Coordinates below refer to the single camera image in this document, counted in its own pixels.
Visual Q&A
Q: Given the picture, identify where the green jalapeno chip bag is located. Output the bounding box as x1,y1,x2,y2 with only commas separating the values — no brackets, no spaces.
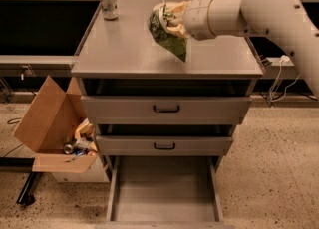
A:
148,11,187,62

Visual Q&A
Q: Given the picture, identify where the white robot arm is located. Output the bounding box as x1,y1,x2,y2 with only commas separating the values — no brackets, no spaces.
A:
159,0,319,96

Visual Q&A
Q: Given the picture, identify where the grey drawer cabinet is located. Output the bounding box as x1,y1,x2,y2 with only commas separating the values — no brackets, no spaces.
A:
72,0,263,165

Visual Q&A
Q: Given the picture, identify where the top grey drawer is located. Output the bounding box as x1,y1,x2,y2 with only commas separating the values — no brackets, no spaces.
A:
81,96,251,125

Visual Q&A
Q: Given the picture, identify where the grey drawer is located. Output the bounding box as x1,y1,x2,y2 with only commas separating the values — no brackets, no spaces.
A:
96,135,233,156
81,96,251,125
96,156,235,229

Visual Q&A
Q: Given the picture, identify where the middle grey drawer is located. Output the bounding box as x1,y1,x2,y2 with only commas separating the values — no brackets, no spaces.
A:
96,135,233,156

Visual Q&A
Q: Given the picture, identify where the bottom grey drawer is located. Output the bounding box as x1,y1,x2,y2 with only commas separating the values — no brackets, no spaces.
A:
96,156,235,229

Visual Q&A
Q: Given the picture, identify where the cream bowl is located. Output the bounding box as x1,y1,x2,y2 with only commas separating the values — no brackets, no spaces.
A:
153,2,166,16

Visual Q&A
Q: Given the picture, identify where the white green soda can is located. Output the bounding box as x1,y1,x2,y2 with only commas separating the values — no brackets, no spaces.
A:
101,0,118,20

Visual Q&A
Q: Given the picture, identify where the brown cardboard box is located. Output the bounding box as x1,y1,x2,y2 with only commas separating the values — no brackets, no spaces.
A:
13,76,96,173

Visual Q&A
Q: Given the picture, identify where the silver can in box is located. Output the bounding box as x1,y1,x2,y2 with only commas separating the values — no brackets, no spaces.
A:
64,143,74,154

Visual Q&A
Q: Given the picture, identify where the black floor stand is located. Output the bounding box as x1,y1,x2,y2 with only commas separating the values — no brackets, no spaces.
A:
0,156,44,207

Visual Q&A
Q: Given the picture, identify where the white power cable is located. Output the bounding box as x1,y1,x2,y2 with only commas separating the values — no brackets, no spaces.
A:
267,54,302,104

